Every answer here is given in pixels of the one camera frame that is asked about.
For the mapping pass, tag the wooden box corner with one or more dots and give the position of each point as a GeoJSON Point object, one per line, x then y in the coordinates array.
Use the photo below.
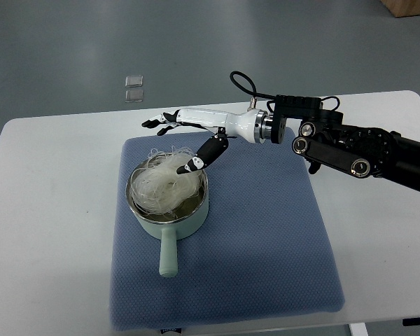
{"type": "Point", "coordinates": [403, 8]}

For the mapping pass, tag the blue quilted table mat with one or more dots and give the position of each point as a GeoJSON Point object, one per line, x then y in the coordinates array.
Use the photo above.
{"type": "Point", "coordinates": [262, 252]}

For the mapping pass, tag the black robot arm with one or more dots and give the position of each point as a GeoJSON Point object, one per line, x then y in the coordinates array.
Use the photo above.
{"type": "Point", "coordinates": [324, 140]}

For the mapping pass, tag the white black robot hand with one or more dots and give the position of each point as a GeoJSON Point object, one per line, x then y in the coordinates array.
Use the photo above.
{"type": "Point", "coordinates": [251, 126]}

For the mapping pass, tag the mint green steel pot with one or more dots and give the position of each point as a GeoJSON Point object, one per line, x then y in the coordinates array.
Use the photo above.
{"type": "Point", "coordinates": [179, 223]}

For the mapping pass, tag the white vermicelli noodle nest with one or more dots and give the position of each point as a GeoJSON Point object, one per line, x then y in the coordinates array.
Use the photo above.
{"type": "Point", "coordinates": [157, 188]}

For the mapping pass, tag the upper clear floor tile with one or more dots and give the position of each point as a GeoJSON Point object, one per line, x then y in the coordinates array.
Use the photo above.
{"type": "Point", "coordinates": [134, 81]}

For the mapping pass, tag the white table leg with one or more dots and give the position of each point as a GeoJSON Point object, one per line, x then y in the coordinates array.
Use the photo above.
{"type": "Point", "coordinates": [358, 329]}

